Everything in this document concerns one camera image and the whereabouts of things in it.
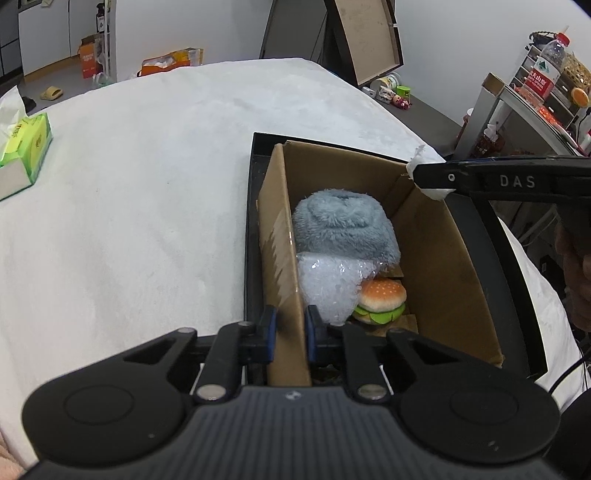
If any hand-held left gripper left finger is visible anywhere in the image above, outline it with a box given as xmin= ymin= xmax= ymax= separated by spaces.
xmin=108 ymin=306 xmax=279 ymax=401

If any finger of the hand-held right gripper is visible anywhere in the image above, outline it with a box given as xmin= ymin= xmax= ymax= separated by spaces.
xmin=443 ymin=155 xmax=591 ymax=164
xmin=410 ymin=161 xmax=591 ymax=201

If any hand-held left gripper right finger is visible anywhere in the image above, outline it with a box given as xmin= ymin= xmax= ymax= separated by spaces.
xmin=305 ymin=305 xmax=485 ymax=401

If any clear bubble wrap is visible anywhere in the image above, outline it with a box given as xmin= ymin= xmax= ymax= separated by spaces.
xmin=295 ymin=251 xmax=378 ymax=326

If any burger plush toy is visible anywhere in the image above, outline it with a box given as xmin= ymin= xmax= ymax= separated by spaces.
xmin=353 ymin=278 xmax=408 ymax=326

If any black tray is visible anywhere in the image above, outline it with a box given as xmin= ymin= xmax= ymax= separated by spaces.
xmin=242 ymin=131 xmax=550 ymax=385

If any brown cardboard box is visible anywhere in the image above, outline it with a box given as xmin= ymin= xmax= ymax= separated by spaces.
xmin=256 ymin=141 xmax=505 ymax=387

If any grey-blue fluffy plush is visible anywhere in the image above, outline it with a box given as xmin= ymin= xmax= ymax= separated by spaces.
xmin=293 ymin=189 xmax=402 ymax=278

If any person's right hand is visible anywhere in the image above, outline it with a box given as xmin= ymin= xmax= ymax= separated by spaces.
xmin=555 ymin=227 xmax=591 ymax=334

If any white desk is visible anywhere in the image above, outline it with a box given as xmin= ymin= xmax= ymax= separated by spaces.
xmin=454 ymin=72 xmax=591 ymax=163

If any grey bench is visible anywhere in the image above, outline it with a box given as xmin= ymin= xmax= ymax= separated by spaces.
xmin=359 ymin=87 xmax=468 ymax=158

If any red label water bottle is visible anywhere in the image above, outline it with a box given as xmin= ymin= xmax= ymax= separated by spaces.
xmin=521 ymin=32 xmax=568 ymax=100

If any white tin can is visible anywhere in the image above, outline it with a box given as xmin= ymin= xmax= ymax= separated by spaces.
xmin=369 ymin=72 xmax=403 ymax=93

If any orange paper bag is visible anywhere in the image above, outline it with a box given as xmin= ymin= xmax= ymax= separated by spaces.
xmin=140 ymin=47 xmax=204 ymax=77

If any green tissue box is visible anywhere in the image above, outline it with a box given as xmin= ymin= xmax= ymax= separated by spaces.
xmin=0 ymin=85 xmax=54 ymax=202

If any orange cardboard box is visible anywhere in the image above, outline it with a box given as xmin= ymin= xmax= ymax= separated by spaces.
xmin=78 ymin=34 xmax=105 ymax=79

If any white cabinet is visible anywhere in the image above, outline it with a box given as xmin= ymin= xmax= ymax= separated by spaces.
xmin=17 ymin=0 xmax=119 ymax=77

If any black cable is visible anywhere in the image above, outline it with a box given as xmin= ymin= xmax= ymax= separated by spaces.
xmin=549 ymin=353 xmax=591 ymax=394

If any brown board with black frame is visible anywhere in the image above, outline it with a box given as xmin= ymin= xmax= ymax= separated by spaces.
xmin=323 ymin=0 xmax=405 ymax=86

